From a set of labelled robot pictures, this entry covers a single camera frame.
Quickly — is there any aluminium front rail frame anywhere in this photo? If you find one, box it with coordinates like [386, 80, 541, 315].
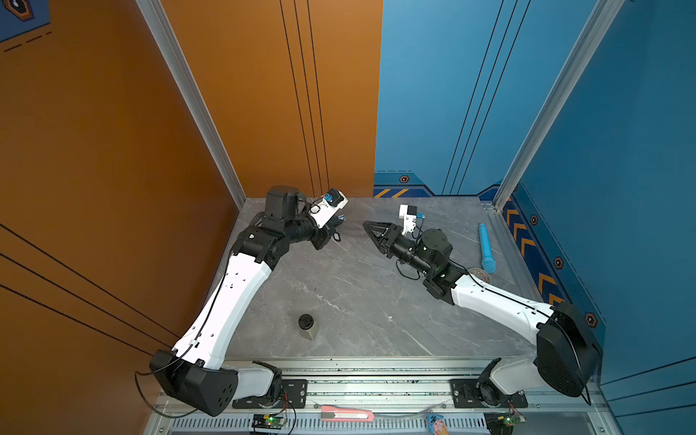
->
[142, 355, 621, 435]

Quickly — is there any perforated metal ring disc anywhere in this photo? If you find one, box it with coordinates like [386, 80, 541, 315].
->
[469, 268, 491, 284]

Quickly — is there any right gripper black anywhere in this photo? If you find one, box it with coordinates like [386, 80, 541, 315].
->
[364, 222, 435, 278]

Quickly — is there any green circuit board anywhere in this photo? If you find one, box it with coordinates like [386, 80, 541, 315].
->
[250, 414, 291, 434]
[484, 413, 527, 435]

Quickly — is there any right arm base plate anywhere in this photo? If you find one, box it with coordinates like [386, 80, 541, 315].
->
[449, 379, 529, 409]

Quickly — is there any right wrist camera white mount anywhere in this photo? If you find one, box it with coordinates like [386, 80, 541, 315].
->
[399, 204, 424, 236]

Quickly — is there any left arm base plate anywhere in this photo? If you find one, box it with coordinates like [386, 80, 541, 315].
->
[232, 379, 308, 410]

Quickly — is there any right green circuit board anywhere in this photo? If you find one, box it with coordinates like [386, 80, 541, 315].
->
[484, 413, 527, 435]

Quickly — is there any aluminium corner post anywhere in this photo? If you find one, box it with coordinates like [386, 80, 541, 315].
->
[136, 0, 247, 210]
[492, 0, 625, 213]

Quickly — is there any pink white box cutter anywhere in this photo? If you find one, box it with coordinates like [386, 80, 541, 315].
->
[320, 405, 375, 422]

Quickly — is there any small jar black lid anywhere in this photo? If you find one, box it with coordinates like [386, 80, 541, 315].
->
[297, 314, 318, 341]

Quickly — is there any light blue cylinder tool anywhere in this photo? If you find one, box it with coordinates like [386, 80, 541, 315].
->
[478, 223, 497, 274]

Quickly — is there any left green circuit board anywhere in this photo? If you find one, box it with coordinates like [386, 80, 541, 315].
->
[250, 414, 291, 434]

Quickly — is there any colourful small packet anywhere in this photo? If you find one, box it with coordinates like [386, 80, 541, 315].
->
[426, 413, 449, 435]

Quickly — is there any left aluminium corner post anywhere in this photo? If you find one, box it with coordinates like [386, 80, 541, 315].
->
[136, 0, 247, 210]

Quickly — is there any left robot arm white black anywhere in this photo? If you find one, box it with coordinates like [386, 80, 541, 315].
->
[148, 186, 348, 417]

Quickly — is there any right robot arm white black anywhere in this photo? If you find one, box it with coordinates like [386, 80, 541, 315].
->
[362, 221, 604, 407]

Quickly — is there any right aluminium corner post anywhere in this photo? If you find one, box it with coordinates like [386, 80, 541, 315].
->
[492, 0, 625, 213]

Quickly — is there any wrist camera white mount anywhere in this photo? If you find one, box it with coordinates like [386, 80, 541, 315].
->
[308, 188, 348, 228]
[399, 204, 424, 236]

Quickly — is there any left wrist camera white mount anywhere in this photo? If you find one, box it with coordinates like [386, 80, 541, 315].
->
[308, 188, 348, 228]

